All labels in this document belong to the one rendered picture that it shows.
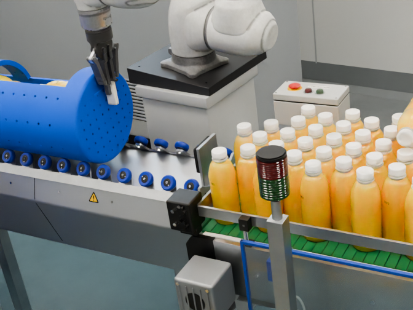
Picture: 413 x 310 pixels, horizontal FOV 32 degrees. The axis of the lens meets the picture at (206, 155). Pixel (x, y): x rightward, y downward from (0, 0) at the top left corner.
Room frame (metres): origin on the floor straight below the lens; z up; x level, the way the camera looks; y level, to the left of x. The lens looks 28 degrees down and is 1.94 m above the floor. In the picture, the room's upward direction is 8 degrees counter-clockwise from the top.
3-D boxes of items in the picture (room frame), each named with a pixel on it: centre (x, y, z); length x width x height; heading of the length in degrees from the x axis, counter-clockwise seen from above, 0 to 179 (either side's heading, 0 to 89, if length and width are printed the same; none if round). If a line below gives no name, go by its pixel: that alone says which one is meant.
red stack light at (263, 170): (1.28, -0.13, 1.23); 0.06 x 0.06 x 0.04
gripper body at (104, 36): (1.97, 0.25, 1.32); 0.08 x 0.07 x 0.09; 147
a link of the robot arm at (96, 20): (1.97, 0.25, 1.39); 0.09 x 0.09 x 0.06
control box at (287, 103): (1.92, -0.33, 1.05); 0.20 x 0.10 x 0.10; 58
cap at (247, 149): (1.61, -0.11, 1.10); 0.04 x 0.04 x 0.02
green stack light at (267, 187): (1.28, -0.13, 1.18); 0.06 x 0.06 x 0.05
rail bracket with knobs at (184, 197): (1.59, 0.07, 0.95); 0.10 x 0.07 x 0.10; 148
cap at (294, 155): (1.54, -0.21, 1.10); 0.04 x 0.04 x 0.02
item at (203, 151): (1.79, 0.00, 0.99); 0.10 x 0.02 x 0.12; 148
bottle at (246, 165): (1.61, -0.11, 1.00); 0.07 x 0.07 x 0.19
